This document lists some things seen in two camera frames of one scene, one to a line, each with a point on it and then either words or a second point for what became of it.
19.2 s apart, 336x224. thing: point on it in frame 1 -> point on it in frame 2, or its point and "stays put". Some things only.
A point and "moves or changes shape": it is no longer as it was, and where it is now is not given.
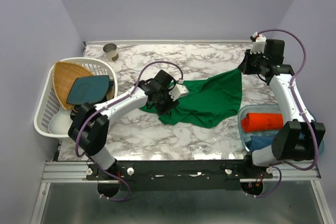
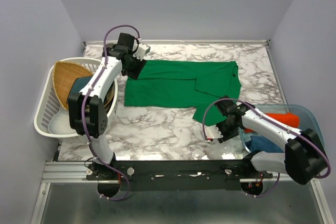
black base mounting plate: x=178 y=174 stays put
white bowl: x=60 y=123 stays put
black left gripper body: x=165 y=103 -> x=135 y=66
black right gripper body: x=253 y=63 -> x=227 y=130
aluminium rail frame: x=75 y=172 stays put
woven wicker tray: x=64 y=74 stays put
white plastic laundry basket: x=51 y=103 stays put
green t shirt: x=212 y=102 moves or changes shape
